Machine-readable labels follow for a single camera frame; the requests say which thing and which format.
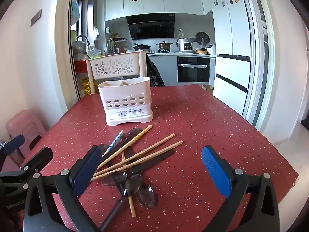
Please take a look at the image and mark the white upper kitchen cabinets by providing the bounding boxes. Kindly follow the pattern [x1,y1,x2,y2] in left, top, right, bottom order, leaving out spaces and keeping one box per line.
[104,0,214,22]

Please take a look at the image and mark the black built-in oven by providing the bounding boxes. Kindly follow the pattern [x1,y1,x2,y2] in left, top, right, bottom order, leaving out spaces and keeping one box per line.
[177,56,210,83]

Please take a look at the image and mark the blue patterned chopstick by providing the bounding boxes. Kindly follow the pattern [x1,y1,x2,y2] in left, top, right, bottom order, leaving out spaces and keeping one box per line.
[102,130,124,157]

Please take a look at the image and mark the white refrigerator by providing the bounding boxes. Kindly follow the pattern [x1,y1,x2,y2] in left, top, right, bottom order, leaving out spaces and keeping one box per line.
[212,0,251,115]

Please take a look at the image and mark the bamboo chopstick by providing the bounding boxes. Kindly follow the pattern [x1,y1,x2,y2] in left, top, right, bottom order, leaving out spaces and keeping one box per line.
[92,133,176,177]
[121,150,136,218]
[96,125,153,170]
[90,140,184,182]

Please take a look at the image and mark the silver rice cooker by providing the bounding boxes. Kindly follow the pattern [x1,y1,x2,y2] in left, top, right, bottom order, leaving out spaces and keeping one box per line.
[176,37,195,52]

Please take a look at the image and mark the dark wall plate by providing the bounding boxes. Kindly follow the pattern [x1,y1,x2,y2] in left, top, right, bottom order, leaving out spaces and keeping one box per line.
[31,9,42,27]

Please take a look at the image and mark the round black fan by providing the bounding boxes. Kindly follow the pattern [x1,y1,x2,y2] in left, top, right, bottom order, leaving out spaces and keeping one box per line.
[195,31,208,49]

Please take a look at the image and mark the pink plastic stool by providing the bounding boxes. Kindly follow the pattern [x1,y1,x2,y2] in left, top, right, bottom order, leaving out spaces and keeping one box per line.
[6,110,47,165]

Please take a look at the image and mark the black range hood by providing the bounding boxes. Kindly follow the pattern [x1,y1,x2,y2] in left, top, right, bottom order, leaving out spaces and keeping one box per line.
[126,13,175,41]

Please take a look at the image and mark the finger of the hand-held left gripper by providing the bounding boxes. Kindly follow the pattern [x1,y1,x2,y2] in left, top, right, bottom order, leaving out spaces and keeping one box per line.
[0,135,25,156]
[0,147,53,186]

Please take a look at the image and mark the gold foil bag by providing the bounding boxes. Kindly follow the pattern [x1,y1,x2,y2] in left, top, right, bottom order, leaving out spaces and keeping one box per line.
[82,76,93,95]

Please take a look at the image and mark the clear spoon with black handle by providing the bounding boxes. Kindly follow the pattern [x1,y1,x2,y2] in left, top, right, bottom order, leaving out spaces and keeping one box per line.
[110,128,143,157]
[101,149,175,187]
[98,144,111,156]
[126,147,159,209]
[99,174,143,232]

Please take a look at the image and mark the countertop spice rack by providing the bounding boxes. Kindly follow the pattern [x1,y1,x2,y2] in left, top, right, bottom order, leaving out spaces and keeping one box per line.
[107,37,128,55]

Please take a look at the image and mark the black wok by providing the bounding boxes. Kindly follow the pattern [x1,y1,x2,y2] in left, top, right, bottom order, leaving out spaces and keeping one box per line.
[133,43,152,51]

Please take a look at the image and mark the steel cooking pot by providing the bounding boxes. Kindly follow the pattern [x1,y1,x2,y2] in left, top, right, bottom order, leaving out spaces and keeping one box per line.
[156,41,173,50]

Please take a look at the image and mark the white plastic utensil holder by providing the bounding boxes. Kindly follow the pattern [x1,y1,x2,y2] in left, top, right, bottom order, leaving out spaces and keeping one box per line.
[98,76,154,127]

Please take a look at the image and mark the white sliding door frame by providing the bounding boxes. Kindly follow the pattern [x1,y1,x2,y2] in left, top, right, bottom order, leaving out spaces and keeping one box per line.
[241,0,276,127]

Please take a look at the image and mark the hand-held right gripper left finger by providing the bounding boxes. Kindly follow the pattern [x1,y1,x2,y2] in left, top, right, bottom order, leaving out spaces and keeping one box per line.
[23,146,103,232]

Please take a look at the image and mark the black bag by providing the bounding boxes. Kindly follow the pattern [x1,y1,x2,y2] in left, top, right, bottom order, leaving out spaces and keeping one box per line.
[146,55,166,87]

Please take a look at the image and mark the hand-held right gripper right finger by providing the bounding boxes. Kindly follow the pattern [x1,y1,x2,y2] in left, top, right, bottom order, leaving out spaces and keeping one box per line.
[201,146,281,232]

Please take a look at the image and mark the steel kettle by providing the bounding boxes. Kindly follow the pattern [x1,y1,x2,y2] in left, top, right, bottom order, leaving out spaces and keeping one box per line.
[72,41,87,54]

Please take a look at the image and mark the white perforated plastic rack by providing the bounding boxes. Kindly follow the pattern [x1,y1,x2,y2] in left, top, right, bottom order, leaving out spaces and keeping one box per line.
[86,51,147,95]

